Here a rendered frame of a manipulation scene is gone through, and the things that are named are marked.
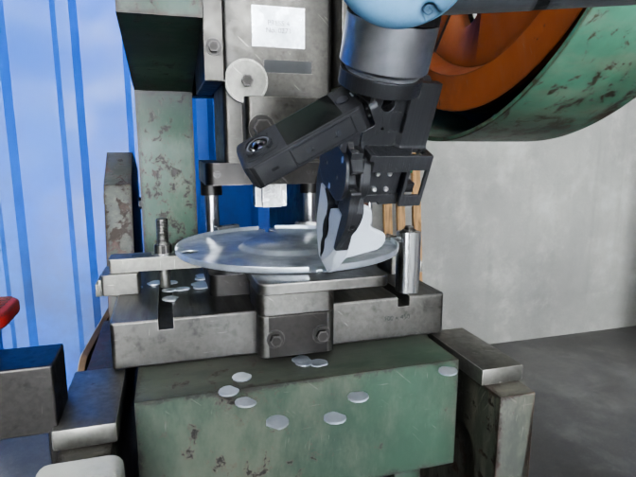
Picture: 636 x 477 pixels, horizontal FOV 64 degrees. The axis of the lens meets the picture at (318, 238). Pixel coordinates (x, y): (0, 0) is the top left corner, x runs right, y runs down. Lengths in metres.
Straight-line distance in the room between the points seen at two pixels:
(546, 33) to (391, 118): 0.35
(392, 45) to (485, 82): 0.46
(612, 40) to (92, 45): 1.58
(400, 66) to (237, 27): 0.34
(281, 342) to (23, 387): 0.28
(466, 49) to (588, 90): 0.29
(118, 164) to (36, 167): 0.86
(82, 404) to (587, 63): 0.69
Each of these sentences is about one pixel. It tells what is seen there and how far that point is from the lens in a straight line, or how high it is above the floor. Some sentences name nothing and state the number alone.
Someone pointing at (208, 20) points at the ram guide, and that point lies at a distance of 0.67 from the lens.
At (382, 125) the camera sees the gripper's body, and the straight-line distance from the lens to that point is 0.46.
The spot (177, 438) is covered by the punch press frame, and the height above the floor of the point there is 0.60.
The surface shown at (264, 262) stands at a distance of 0.58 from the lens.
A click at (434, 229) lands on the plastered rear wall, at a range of 2.24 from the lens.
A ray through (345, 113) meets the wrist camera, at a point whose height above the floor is 0.94.
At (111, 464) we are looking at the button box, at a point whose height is 0.63.
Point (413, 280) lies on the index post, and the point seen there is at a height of 0.72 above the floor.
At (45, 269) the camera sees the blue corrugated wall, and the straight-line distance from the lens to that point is 1.98.
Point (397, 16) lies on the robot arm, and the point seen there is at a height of 0.98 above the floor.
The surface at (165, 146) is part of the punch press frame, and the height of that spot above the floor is 0.91.
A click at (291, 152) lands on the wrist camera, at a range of 0.43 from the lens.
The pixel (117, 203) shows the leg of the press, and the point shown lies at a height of 0.80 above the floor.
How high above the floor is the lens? 0.91
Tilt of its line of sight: 10 degrees down
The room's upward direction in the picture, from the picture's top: straight up
